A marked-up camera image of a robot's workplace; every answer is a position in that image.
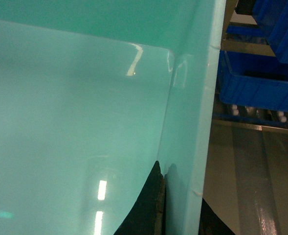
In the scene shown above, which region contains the blue crate on shelf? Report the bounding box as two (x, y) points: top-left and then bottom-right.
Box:
(218, 51), (288, 112)

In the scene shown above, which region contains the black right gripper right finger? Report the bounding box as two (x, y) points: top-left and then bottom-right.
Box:
(199, 199), (228, 235)

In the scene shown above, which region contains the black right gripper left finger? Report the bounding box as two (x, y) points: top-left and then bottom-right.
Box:
(115, 161), (165, 235)

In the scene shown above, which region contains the teal plastic bin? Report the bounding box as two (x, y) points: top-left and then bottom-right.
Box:
(0, 0), (226, 235)

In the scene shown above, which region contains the large blue crate right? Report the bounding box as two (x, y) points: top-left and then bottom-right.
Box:
(226, 0), (288, 64)

